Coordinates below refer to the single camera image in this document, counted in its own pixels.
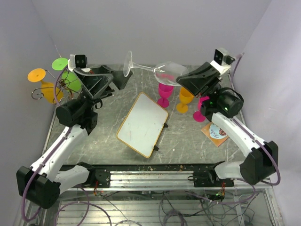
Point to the green wine glass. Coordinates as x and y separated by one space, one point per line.
68 79

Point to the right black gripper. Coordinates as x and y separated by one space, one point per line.
198 80

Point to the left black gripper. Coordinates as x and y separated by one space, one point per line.
101 81

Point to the pink wine glass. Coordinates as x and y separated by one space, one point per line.
198 116
164 91

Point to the clear wine glass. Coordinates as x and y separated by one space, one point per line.
165 73

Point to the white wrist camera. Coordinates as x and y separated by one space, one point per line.
78 61
222 60

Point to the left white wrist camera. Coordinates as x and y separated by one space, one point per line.
78 61

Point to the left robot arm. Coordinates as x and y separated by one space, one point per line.
43 182

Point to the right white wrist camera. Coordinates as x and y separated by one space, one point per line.
222 60

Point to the orange wine glass on rack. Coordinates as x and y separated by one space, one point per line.
47 89

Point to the orange framed whiteboard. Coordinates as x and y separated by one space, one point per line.
143 125

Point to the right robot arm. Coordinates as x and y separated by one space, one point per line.
261 157

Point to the orange wine glass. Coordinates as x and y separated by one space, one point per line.
47 89
185 97

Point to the black wine glass rack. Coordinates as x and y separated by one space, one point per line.
67 94

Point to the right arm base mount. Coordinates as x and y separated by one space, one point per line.
207 177

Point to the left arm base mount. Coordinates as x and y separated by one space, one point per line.
97 176

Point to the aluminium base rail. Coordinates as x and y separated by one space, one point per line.
134 181

